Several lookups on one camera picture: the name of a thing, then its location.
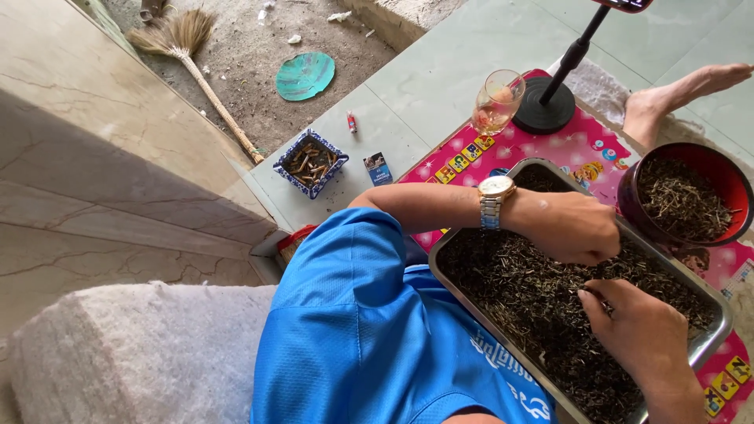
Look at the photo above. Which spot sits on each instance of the person's left hand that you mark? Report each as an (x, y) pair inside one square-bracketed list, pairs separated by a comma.
[(559, 227)]

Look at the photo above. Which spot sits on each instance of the person's right hand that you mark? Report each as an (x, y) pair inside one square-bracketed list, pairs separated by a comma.
[(645, 333)]

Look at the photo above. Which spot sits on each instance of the person's left fingers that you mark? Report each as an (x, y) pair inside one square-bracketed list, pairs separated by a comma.
[(607, 247)]

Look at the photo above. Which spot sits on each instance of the dried tea stems heap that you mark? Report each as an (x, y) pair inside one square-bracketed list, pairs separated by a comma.
[(683, 200)]

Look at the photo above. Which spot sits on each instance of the dried tea leaves heap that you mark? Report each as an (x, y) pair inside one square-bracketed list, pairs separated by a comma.
[(530, 306)]

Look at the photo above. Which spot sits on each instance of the pink printed play mat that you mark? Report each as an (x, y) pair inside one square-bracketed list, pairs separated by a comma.
[(565, 147)]

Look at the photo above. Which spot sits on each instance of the silver gold wristwatch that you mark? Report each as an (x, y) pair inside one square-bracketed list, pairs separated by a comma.
[(493, 200)]

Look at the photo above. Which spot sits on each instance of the steel rectangular tray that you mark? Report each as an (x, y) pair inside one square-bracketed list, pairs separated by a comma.
[(710, 338)]

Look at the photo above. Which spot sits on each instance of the dark red round bowl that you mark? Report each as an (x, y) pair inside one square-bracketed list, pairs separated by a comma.
[(739, 182)]

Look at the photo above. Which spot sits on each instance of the person's bare foot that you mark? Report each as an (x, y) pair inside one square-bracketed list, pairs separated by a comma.
[(660, 100)]

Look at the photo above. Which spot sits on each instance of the black phone stand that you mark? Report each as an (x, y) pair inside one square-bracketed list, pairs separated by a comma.
[(548, 100)]

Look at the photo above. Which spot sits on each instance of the clear stemless wine glass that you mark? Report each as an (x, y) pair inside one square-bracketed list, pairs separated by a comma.
[(498, 103)]

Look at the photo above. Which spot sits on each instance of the dark blue cigarette pack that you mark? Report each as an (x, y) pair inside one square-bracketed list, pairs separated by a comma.
[(377, 169)]

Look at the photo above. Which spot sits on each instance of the smartphone with red case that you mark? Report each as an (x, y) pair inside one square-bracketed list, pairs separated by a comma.
[(625, 4)]

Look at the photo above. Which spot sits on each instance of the person's blue shirt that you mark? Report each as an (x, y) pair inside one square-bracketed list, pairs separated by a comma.
[(377, 335)]

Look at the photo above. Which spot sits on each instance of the red lighter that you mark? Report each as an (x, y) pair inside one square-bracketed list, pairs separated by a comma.
[(351, 122)]

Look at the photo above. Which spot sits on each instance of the pile of cigarette butts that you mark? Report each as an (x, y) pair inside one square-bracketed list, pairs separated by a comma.
[(311, 162)]

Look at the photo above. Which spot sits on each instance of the blue white square ashtray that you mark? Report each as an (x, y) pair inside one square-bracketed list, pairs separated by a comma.
[(310, 163)]

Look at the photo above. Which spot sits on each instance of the red rimmed woven basket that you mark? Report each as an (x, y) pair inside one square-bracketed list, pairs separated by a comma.
[(293, 241)]

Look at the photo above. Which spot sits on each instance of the teal round plastic lid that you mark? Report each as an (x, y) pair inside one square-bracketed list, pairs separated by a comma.
[(305, 75)]

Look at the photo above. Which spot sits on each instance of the white crumpled paper scrap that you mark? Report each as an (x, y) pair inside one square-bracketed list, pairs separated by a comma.
[(294, 39), (339, 16)]

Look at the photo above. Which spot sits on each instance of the straw broom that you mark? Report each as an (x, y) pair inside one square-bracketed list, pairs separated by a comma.
[(188, 65)]

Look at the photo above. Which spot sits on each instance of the white fleece blanket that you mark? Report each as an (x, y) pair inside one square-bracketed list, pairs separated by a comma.
[(141, 353)]

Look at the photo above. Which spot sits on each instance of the brown sandal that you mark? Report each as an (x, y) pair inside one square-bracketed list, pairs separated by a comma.
[(152, 8)]

